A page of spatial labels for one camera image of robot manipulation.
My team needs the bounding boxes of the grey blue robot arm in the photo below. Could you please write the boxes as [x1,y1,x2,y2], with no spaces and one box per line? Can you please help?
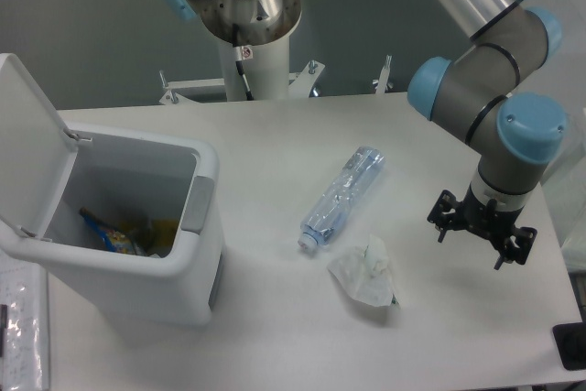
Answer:
[166,0,567,265]

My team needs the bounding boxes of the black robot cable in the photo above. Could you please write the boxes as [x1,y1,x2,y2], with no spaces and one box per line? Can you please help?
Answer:
[231,23,255,101]

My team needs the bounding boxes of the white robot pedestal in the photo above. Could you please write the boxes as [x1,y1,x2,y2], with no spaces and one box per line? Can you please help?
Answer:
[217,37,289,90]

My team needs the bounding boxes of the white trash can lid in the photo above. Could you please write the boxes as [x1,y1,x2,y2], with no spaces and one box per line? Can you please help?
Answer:
[1,54,93,247]

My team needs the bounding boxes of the white paper wrapper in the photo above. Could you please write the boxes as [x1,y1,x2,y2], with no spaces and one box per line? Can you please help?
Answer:
[327,234,400,308]

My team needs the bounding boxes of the white pedestal foot frame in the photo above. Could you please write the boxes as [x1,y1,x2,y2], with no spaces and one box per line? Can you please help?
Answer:
[158,60,326,105]

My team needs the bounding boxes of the crushed clear plastic bottle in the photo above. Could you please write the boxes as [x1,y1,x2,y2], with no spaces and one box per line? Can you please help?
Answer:
[298,146,385,255]

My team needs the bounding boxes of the white paper notebook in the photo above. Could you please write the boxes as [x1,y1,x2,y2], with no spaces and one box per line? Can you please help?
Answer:
[1,253,50,390]

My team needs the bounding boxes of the white trash can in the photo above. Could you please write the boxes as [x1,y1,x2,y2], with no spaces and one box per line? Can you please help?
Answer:
[1,124,224,326]

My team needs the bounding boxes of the black device at edge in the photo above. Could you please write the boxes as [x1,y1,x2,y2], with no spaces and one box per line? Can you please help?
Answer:
[552,322,585,371]

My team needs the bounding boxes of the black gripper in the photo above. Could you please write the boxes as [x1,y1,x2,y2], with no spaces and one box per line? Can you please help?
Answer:
[427,190,537,270]

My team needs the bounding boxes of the colourful snack wrapper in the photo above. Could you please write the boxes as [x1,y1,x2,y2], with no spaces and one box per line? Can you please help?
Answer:
[79,207,147,256]

